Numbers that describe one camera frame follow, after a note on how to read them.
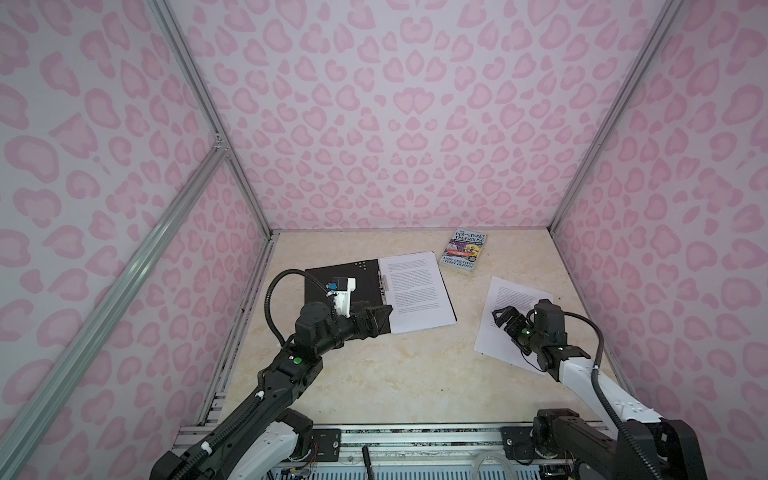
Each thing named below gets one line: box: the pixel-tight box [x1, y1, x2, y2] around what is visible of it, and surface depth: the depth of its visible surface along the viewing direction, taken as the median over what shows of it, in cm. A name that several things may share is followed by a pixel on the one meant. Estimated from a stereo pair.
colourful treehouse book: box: [439, 229, 487, 273], surface depth 112 cm
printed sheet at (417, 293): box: [378, 250, 457, 334], surface depth 103 cm
